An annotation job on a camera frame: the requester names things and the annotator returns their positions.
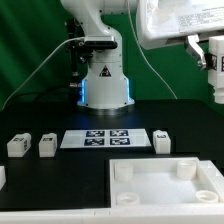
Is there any white AprilTag base sheet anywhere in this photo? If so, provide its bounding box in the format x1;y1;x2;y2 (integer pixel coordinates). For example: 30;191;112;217
61;129;151;149

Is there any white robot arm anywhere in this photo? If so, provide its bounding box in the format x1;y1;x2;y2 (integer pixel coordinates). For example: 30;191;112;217
60;0;224;114

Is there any white block at left edge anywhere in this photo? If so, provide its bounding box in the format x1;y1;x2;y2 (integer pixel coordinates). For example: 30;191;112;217
0;166;6;191

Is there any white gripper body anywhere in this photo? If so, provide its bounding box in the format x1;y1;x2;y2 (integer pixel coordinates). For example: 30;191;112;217
136;0;224;50

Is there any black cable on table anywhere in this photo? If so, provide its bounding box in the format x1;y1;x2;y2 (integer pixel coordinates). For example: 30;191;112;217
3;87;83;108

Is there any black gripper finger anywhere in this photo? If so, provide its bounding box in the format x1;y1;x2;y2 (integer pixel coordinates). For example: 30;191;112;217
184;34;207;70

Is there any grey camera on mount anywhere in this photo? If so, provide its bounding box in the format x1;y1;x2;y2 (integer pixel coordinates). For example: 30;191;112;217
84;36;117;50

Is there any white L-shaped obstacle fence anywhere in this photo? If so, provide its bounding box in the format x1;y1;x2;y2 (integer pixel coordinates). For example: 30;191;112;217
0;203;224;224

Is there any white camera cable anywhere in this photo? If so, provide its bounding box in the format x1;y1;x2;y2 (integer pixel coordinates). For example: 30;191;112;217
1;37;85;111

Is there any black camera stand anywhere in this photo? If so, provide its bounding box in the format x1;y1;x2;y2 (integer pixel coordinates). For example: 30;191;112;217
65;18;84;100

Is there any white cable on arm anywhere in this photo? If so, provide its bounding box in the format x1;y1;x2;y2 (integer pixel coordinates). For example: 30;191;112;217
125;0;178;100

